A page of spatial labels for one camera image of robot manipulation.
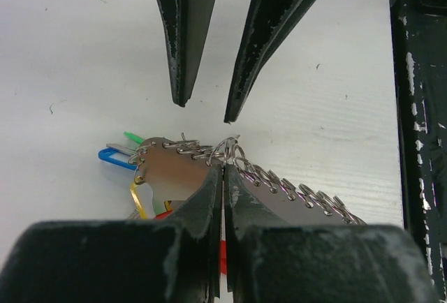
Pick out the yellow key tag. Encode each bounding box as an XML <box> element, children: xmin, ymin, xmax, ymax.
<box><xmin>129</xmin><ymin>182</ymin><xmax>173</xmax><ymax>219</ymax></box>

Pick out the green key tag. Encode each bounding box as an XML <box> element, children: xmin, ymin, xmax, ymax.
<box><xmin>123</xmin><ymin>131</ymin><xmax>145</xmax><ymax>144</ymax></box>

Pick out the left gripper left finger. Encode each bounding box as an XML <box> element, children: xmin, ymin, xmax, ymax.
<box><xmin>150</xmin><ymin>165</ymin><xmax>223</xmax><ymax>302</ymax></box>

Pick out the metal key holder red handle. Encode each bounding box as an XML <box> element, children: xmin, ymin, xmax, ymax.
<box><xmin>129</xmin><ymin>137</ymin><xmax>364</xmax><ymax>277</ymax></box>

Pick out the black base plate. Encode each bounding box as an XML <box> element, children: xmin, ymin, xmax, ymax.
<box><xmin>390</xmin><ymin>0</ymin><xmax>446</xmax><ymax>302</ymax></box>

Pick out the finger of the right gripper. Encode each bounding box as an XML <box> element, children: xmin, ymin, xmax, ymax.
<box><xmin>224</xmin><ymin>0</ymin><xmax>316</xmax><ymax>123</ymax></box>
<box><xmin>157</xmin><ymin>0</ymin><xmax>216</xmax><ymax>108</ymax></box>

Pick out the silver key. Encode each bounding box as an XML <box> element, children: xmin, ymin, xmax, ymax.
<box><xmin>106</xmin><ymin>143</ymin><xmax>136</xmax><ymax>156</ymax></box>

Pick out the blue key tag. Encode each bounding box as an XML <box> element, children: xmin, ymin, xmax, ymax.
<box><xmin>98</xmin><ymin>147</ymin><xmax>136</xmax><ymax>170</ymax></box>

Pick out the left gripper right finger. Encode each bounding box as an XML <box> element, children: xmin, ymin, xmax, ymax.
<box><xmin>223</xmin><ymin>165</ymin><xmax>286</xmax><ymax>302</ymax></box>

